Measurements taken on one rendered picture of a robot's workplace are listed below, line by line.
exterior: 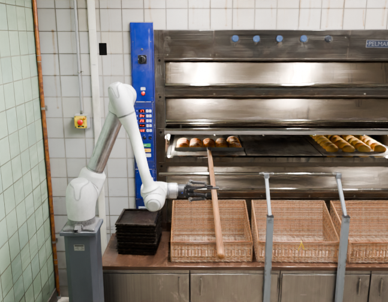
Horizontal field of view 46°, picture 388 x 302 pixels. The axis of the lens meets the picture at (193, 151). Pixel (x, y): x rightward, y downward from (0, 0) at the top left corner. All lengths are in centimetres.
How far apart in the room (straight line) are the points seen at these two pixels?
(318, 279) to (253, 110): 125
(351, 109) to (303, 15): 76
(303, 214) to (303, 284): 58
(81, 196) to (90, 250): 32
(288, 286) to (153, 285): 91
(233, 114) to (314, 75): 64
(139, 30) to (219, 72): 63
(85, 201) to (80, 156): 95
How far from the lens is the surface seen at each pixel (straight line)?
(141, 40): 328
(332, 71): 345
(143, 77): 329
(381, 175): 373
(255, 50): 333
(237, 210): 350
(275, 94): 337
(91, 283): 279
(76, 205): 262
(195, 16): 329
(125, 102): 249
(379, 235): 377
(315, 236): 362
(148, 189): 245
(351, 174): 365
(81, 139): 348
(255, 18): 332
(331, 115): 347
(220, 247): 194
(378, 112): 358
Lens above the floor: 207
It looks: 14 degrees down
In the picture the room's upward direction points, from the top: straight up
